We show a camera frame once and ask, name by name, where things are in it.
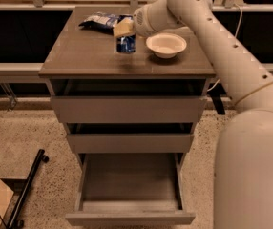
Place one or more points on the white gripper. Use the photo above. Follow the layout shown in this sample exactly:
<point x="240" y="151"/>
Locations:
<point x="141" y="23"/>

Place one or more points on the blue pepsi can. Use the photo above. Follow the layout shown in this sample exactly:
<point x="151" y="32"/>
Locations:
<point x="126" y="44"/>

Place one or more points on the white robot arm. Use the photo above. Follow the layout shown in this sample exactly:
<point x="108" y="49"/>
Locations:
<point x="243" y="181"/>

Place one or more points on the grey drawer cabinet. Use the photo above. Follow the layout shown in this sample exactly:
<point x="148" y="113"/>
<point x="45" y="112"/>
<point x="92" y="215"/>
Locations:
<point x="85" y="54"/>

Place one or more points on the top grey drawer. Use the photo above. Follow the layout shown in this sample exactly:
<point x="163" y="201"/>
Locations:
<point x="129" y="101"/>

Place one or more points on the grey drawer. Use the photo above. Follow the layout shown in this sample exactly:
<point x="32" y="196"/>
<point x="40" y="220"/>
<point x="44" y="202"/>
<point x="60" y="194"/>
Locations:
<point x="131" y="138"/>
<point x="129" y="101"/>
<point x="130" y="189"/>

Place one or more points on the middle grey drawer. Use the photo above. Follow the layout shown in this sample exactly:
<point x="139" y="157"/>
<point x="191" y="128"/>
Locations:
<point x="131" y="138"/>

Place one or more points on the bottom grey drawer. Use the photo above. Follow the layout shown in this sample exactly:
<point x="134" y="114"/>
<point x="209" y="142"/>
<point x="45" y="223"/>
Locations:
<point x="130" y="189"/>

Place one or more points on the blue white chip bag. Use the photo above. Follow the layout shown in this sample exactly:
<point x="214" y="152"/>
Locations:
<point x="102" y="21"/>

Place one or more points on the white bowl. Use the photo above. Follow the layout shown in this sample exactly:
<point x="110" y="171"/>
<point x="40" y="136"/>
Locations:
<point x="166" y="45"/>

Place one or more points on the black metal stand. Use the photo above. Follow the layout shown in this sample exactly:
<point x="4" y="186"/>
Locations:
<point x="13" y="222"/>

